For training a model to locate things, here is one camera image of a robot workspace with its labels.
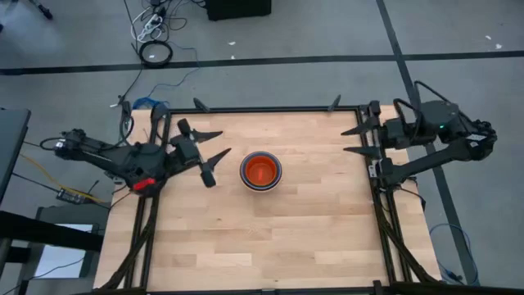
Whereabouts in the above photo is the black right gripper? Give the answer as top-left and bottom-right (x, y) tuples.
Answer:
(340, 99), (415, 179)

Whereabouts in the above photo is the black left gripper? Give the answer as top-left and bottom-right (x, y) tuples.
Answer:
(169, 118), (233, 189)

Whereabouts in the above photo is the orange bowl with blue rim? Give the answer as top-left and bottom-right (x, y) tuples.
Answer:
(238, 150), (284, 191)

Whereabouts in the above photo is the yellow-orange translucent plastic bowl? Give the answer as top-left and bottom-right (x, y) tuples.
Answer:
(244, 154), (280, 188)

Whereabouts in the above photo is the white power strip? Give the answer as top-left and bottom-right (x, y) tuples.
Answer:
(130, 6), (164, 43)

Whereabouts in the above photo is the small black electronics box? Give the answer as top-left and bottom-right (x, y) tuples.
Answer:
(55, 188), (87, 205)

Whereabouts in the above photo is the black beam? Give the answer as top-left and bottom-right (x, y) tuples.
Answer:
(0, 210), (104, 253)

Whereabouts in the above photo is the grey desk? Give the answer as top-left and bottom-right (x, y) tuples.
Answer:
(0, 107), (32, 202)

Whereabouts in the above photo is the black table frame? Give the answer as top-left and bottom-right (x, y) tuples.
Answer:
(94, 93), (524, 295)

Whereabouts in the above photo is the blue cable bundle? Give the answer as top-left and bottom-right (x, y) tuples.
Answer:
(132, 96), (169, 111)

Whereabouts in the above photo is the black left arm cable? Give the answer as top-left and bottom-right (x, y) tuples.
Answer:
(38, 100), (136, 151)

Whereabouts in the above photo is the coiled black cable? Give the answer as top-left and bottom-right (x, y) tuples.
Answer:
(138, 39), (174, 69)

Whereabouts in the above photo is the thin blue cable loop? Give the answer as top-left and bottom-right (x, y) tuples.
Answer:
(427, 222), (481, 287)

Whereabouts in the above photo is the yellow cable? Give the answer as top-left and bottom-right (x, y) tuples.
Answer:
(19, 152), (106, 205)

